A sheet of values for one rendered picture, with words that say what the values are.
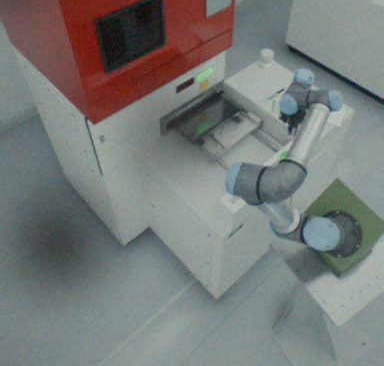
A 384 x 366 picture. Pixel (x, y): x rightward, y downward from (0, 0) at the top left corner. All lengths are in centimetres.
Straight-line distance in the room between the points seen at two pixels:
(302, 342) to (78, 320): 126
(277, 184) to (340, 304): 71
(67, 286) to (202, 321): 83
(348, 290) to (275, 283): 90
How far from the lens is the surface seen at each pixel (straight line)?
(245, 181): 131
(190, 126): 213
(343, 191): 183
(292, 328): 261
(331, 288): 185
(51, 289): 279
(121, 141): 199
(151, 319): 260
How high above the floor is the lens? 247
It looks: 48 degrees down
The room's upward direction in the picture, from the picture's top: 1 degrees clockwise
